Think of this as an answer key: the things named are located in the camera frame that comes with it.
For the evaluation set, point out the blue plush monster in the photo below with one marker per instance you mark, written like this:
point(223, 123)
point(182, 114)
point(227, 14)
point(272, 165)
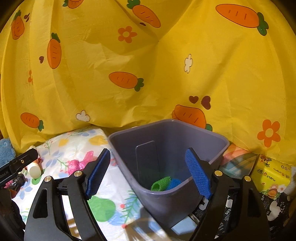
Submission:
point(7, 152)

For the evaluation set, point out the rainbow striped box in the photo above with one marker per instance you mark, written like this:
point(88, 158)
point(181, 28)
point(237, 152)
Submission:
point(237, 162)

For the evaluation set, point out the yellow tissue pack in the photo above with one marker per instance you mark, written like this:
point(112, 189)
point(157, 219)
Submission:
point(271, 177)

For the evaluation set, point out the orange printed paper cup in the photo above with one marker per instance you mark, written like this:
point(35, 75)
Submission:
point(34, 169)

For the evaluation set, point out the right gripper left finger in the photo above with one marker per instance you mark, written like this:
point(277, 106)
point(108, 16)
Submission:
point(47, 219)

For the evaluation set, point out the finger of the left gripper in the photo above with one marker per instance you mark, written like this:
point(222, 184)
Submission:
point(11, 169)

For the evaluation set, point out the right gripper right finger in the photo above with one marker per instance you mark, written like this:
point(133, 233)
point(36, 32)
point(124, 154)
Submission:
point(247, 219)

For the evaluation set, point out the blue knitted strip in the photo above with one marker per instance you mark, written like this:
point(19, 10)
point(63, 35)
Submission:
point(173, 183)

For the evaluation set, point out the small pink plastic bag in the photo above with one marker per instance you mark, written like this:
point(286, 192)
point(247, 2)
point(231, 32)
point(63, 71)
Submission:
point(76, 165)

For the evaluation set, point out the grey plastic trash bin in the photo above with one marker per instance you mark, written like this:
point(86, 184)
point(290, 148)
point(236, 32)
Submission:
point(148, 153)

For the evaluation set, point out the yellow carrot print curtain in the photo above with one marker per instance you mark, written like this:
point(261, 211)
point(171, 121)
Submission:
point(119, 64)

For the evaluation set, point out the floral plastic bed sheet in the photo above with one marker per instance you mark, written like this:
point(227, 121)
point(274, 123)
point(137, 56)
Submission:
point(116, 208)

